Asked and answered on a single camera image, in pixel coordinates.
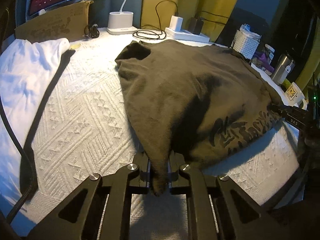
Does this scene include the white pillow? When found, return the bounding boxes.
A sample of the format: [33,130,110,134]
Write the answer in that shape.
[1,38,74,236]

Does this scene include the black charger adapter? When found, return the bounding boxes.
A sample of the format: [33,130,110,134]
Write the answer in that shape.
[187,17,204,35]

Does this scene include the clear jar white lid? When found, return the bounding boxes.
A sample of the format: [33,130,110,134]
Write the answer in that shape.
[264,44,275,64]

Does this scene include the purple cloth item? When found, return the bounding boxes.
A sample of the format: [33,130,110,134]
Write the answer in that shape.
[253,54,274,73]

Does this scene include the thick black braided cable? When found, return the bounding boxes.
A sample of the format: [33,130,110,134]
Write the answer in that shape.
[0,97,38,224]

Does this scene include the white plastic basket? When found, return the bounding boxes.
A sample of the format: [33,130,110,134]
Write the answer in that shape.
[231,24,261,60]

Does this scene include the white desk lamp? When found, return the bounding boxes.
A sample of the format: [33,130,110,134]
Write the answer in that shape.
[107,0,138,35]

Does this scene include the dark brown t-shirt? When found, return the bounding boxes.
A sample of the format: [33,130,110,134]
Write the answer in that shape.
[115,40,283,195]

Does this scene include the white cartoon mug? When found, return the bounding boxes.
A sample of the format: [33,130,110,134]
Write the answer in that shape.
[285,82,308,110]

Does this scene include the white knitted blanket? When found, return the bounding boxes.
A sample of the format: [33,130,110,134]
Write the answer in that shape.
[7,26,301,240]

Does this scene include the stainless steel tumbler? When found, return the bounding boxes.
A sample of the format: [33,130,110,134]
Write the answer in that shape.
[271,54,295,85]

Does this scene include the yellow curtain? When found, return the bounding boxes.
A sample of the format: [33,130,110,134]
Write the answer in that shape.
[140,0,237,42]

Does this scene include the black coiled charging cable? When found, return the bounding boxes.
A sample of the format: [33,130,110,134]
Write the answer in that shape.
[132,0,180,41]

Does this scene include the white power strip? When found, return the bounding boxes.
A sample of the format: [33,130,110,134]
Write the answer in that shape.
[165,28,210,43]

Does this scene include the white charger plug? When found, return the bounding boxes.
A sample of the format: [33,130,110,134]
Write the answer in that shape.
[169,15,183,32]

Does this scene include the small black earphones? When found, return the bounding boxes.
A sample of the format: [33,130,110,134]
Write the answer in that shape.
[84,24,100,38]

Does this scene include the brown cardboard box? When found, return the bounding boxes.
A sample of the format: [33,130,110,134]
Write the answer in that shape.
[15,1,93,43]

